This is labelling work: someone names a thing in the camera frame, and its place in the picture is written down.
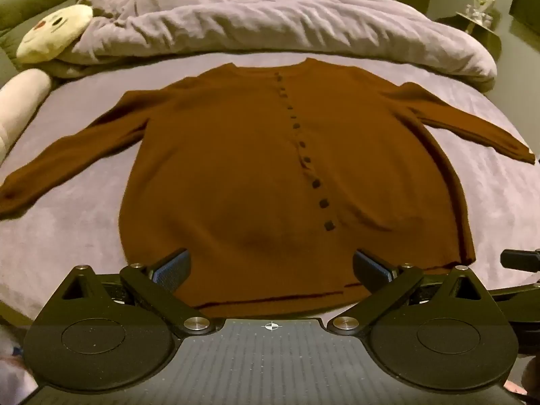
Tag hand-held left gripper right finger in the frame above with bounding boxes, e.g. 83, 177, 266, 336
326, 248, 487, 335

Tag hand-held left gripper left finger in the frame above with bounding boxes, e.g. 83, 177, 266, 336
62, 248, 214, 336

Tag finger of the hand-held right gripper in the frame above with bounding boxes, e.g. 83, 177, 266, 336
500, 249, 540, 272

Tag brown knit button cardigan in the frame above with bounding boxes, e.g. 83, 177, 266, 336
0, 57, 536, 320

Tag purple bed sheet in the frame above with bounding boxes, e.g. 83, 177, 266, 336
0, 48, 540, 325

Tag white bolster pillow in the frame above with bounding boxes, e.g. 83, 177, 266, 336
0, 69, 52, 166

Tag dark nightstand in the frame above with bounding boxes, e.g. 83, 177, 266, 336
436, 10, 504, 53

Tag pale ornaments on nightstand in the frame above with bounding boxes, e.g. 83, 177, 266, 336
463, 0, 501, 26

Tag yellow face plush pillow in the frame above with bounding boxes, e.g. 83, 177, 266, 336
16, 4, 94, 65

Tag purple crumpled duvet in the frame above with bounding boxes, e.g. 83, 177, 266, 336
53, 0, 497, 92

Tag green pillow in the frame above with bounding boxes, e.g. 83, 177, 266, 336
0, 0, 86, 74

